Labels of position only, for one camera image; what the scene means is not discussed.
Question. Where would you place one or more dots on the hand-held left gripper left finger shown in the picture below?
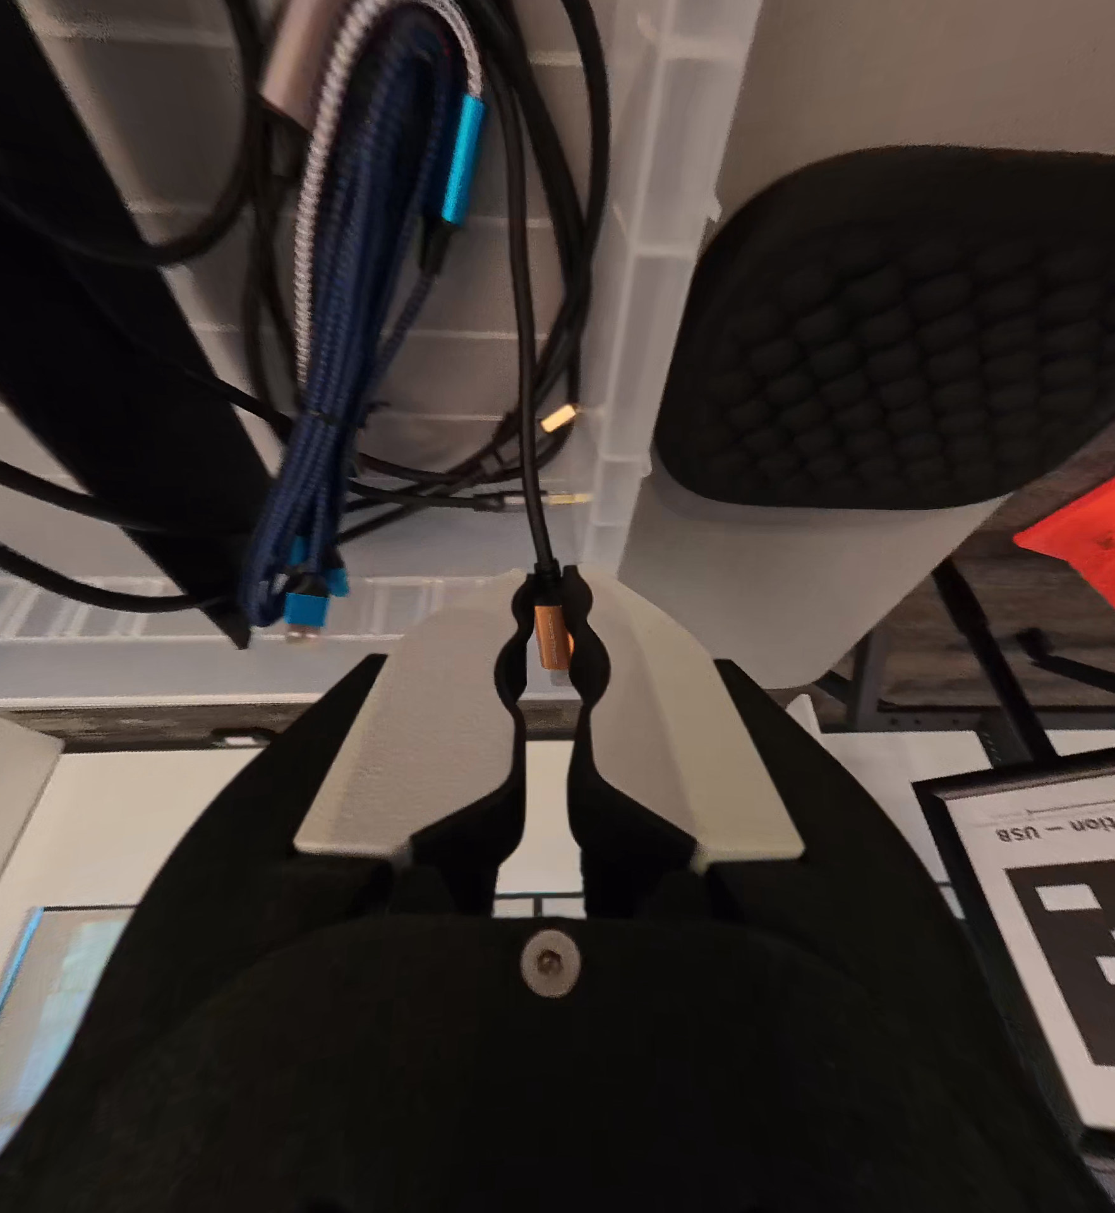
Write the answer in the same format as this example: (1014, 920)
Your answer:
(406, 758)

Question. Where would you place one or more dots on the clear plastic bin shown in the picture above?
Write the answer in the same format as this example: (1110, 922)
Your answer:
(671, 190)

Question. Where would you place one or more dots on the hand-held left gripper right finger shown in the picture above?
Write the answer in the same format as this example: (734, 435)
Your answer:
(689, 758)

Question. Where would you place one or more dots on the black framed sign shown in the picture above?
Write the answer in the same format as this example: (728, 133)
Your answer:
(1088, 947)

